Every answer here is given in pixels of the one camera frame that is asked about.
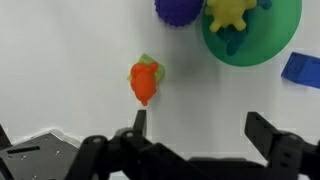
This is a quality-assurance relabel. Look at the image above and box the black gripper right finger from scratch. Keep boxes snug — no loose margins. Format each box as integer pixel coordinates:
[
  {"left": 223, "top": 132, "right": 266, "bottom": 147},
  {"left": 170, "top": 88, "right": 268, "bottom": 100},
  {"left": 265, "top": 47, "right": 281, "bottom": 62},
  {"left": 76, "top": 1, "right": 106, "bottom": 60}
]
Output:
[{"left": 244, "top": 112, "right": 304, "bottom": 160}]

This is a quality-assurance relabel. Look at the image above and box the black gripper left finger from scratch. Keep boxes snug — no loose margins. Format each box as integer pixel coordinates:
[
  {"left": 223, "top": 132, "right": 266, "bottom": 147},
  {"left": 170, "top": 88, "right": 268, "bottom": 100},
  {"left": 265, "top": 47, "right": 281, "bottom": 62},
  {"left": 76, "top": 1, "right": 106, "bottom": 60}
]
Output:
[{"left": 114, "top": 109, "right": 148, "bottom": 138}]

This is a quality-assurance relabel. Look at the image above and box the orange rubber toy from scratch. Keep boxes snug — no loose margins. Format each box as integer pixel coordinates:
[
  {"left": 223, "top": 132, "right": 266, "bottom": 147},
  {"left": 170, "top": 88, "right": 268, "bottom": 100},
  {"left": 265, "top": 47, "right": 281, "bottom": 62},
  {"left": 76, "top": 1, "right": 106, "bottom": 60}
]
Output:
[{"left": 130, "top": 62, "right": 158, "bottom": 106}]

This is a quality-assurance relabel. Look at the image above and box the light green block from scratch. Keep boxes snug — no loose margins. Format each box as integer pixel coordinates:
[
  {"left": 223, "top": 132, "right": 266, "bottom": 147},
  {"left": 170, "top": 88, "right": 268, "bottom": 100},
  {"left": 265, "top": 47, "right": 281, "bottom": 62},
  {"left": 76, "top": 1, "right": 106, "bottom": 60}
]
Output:
[{"left": 127, "top": 53, "right": 165, "bottom": 84}]

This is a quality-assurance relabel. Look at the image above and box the blue block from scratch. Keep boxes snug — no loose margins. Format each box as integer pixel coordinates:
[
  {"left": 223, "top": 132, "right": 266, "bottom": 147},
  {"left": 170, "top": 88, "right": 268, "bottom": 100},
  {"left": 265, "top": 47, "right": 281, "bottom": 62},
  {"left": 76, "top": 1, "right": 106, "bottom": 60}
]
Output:
[{"left": 281, "top": 52, "right": 320, "bottom": 88}]

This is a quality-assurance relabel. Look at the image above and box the blue rubber toy in bowl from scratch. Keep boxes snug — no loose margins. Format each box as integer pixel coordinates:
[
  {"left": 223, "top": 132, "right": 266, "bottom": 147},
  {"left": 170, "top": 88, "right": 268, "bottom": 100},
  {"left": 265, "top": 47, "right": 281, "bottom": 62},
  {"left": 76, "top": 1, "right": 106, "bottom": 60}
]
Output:
[{"left": 217, "top": 0, "right": 273, "bottom": 56}]

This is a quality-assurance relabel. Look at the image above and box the yellow spiky rubber toy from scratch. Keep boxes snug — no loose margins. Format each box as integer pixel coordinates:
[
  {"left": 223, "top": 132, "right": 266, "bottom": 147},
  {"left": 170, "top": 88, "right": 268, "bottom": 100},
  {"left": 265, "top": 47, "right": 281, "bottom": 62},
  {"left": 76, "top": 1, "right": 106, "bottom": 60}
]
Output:
[{"left": 205, "top": 0, "right": 257, "bottom": 32}]

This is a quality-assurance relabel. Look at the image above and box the green bowl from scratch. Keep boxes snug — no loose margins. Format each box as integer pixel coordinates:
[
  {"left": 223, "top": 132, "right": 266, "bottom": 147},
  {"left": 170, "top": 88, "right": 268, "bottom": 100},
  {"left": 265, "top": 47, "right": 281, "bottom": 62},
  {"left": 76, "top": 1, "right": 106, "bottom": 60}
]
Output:
[{"left": 201, "top": 0, "right": 302, "bottom": 67}]

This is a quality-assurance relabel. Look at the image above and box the purple spiky ball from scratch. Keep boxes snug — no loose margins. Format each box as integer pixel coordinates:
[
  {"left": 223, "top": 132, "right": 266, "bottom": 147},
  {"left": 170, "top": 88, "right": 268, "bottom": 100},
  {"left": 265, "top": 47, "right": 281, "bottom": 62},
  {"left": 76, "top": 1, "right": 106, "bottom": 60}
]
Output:
[{"left": 154, "top": 0, "right": 204, "bottom": 27}]

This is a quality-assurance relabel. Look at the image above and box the silver metal bracket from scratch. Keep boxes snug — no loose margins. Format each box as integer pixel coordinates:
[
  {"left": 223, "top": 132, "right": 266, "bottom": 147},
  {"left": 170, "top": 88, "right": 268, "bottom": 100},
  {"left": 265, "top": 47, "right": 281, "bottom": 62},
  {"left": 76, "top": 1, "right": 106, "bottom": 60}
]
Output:
[{"left": 0, "top": 129, "right": 80, "bottom": 180}]

